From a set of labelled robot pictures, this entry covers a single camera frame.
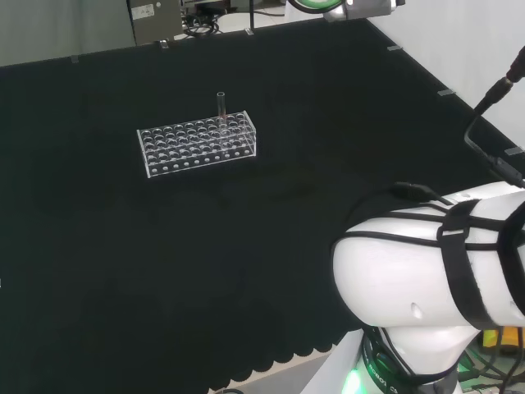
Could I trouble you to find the clear glass test tube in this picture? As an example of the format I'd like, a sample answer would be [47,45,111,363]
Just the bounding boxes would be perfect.
[216,91,228,159]

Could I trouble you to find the black bench cloth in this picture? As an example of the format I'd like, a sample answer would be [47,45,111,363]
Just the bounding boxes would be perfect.
[0,18,525,394]

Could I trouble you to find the clear plastic test tube rack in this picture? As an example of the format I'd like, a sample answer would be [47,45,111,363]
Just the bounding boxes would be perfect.
[136,110,258,180]

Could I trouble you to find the yellow stop button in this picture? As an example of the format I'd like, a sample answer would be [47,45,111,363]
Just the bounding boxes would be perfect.
[482,326,525,352]

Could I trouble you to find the black arm cable with connector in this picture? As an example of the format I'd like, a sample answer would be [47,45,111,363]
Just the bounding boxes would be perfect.
[463,44,525,186]

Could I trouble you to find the black cable bundle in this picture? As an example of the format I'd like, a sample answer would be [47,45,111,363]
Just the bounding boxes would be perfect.
[182,14,221,40]

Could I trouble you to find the grey metal cabinet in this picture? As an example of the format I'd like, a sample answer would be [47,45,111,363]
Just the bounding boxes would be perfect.
[126,0,184,47]

